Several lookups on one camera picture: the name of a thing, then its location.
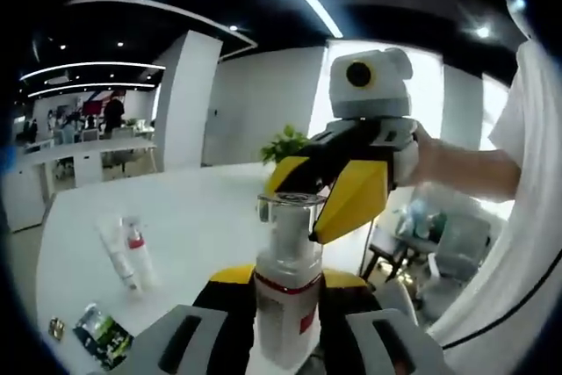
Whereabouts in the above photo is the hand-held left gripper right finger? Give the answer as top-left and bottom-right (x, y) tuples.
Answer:
(318, 270), (447, 375)

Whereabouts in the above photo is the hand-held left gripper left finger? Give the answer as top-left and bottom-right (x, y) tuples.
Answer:
(151, 265), (258, 375)

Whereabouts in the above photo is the clear capped skincare bottle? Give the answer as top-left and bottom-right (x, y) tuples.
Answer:
(252, 192), (326, 363)

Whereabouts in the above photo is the red collared skincare bottle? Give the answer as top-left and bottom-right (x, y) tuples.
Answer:
(121, 215), (158, 291)

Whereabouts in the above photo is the white skincare tube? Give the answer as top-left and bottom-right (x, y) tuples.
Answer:
(97, 215), (141, 292)

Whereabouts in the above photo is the potted green plant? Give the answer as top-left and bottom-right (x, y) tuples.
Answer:
(261, 125), (311, 164)

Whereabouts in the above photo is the green black foil sachet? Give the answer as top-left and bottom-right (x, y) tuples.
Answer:
(72, 303), (135, 371)

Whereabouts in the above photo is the grey office chair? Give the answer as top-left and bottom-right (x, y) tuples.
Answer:
(421, 212), (491, 304)

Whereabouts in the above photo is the gold foil packet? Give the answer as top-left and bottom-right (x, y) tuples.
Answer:
(47, 316), (67, 341)

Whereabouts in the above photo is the white office counter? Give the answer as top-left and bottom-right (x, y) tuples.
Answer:
(12, 135), (159, 231)

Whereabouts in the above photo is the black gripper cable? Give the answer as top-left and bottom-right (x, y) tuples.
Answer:
(438, 256), (562, 350)

